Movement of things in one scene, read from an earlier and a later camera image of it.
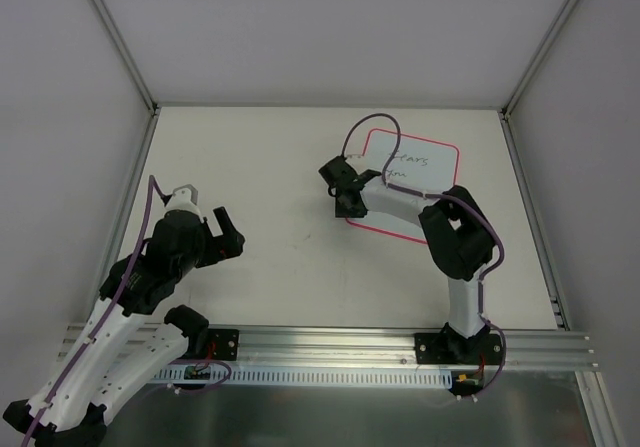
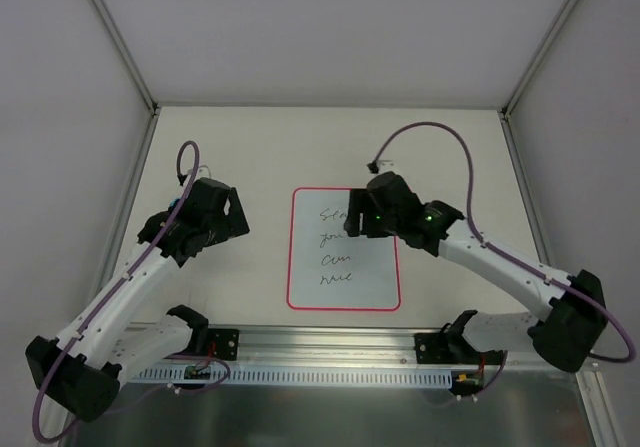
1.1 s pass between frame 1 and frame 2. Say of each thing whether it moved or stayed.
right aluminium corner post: stayed
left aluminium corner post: stayed
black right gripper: moved
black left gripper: moved
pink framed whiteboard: moved
